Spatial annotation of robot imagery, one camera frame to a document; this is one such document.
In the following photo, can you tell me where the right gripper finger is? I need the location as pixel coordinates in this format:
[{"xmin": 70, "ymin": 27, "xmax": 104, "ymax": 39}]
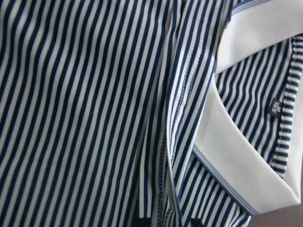
[{"xmin": 190, "ymin": 219, "xmax": 203, "ymax": 227}]

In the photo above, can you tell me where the blue white striped polo shirt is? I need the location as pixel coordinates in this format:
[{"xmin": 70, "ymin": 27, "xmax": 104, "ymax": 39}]
[{"xmin": 0, "ymin": 0, "xmax": 303, "ymax": 227}]

